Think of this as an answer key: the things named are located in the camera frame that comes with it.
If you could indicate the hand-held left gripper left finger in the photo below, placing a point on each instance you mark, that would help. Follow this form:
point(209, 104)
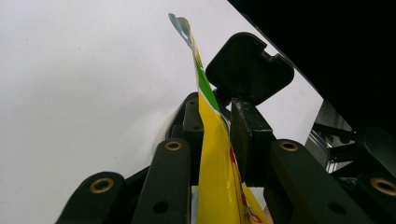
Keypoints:
point(193, 121)

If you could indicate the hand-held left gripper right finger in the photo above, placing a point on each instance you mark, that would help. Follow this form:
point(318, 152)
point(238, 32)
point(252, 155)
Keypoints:
point(252, 137)

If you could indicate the yellow refill pouch green cap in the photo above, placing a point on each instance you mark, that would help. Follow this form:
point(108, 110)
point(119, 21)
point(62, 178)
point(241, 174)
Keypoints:
point(218, 174)

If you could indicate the black metal stand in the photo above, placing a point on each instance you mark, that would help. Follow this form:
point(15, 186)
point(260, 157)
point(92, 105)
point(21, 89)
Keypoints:
point(333, 130)

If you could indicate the white table sheet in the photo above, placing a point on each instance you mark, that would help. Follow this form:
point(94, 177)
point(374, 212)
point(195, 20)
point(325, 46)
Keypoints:
point(77, 93)

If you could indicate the long aluminium floor rail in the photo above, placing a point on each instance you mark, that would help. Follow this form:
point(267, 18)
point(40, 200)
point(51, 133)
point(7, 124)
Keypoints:
point(317, 149)

